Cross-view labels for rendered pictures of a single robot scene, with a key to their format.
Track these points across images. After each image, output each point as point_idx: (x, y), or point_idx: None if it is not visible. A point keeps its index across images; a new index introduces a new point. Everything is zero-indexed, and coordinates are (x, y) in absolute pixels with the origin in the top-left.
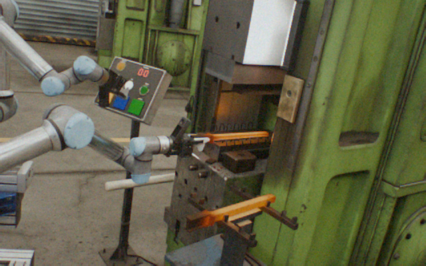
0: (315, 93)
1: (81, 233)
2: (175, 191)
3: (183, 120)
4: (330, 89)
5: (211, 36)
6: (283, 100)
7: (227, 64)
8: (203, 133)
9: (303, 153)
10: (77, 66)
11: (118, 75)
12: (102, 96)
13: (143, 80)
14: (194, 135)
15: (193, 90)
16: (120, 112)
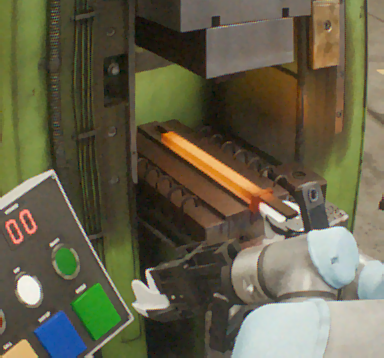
0: (348, 7)
1: None
2: (217, 354)
3: (313, 190)
4: None
5: None
6: (320, 40)
7: (276, 30)
8: (266, 200)
9: (350, 94)
10: (351, 268)
11: (202, 245)
12: (234, 323)
13: (38, 243)
14: (290, 210)
15: (35, 175)
16: (84, 357)
